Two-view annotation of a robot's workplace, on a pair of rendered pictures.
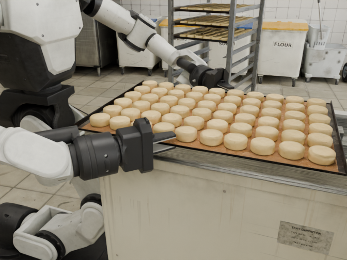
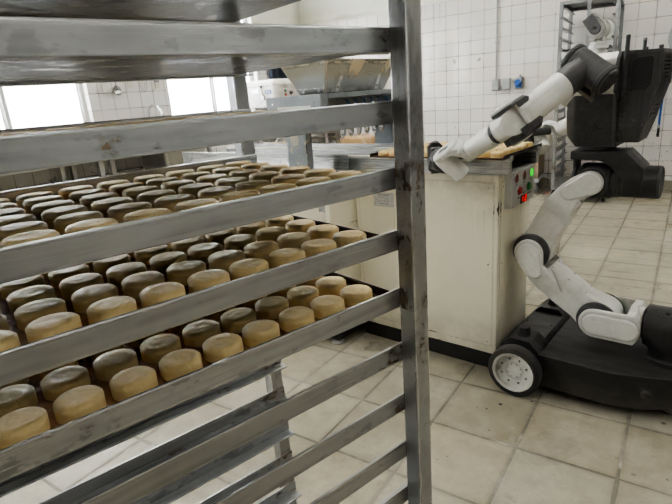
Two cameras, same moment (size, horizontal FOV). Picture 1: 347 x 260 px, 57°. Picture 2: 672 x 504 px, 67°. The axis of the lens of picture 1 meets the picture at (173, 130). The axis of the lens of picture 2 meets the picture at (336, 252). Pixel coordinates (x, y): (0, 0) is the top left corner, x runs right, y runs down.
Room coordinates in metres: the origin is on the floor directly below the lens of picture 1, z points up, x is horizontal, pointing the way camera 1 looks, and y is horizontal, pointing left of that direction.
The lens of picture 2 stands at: (3.03, 0.16, 1.17)
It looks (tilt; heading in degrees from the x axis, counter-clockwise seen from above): 17 degrees down; 201
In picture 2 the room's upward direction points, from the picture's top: 4 degrees counter-clockwise
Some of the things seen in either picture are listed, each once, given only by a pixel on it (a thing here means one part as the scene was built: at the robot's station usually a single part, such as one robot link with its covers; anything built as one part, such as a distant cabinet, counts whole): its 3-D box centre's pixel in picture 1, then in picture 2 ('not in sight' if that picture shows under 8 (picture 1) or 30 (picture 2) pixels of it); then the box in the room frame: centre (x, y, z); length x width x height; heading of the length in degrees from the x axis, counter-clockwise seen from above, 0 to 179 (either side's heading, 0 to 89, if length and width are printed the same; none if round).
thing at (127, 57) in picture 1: (140, 45); not in sight; (4.72, 0.48, 0.38); 0.64 x 0.54 x 0.77; 168
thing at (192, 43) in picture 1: (193, 43); (230, 431); (2.58, -0.16, 0.78); 0.64 x 0.03 x 0.03; 149
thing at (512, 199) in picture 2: not in sight; (519, 185); (0.89, 0.16, 0.77); 0.24 x 0.04 x 0.14; 160
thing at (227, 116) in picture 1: (222, 116); not in sight; (0.75, -0.13, 0.91); 0.05 x 0.05 x 0.02
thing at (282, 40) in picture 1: (280, 51); not in sight; (4.23, -1.40, 0.38); 0.64 x 0.54 x 0.77; 163
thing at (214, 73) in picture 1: (210, 82); (439, 158); (1.07, -0.13, 0.91); 0.12 x 0.10 x 0.13; 25
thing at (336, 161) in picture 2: not in sight; (253, 159); (0.62, -1.17, 0.88); 1.28 x 0.01 x 0.07; 70
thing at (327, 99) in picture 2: not in sight; (345, 128); (0.59, -0.66, 1.01); 0.72 x 0.33 x 0.34; 160
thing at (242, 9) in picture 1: (245, 8); (95, 187); (2.38, -0.50, 1.05); 0.64 x 0.03 x 0.03; 149
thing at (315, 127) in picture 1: (320, 130); not in sight; (0.67, -0.34, 0.91); 0.05 x 0.05 x 0.02
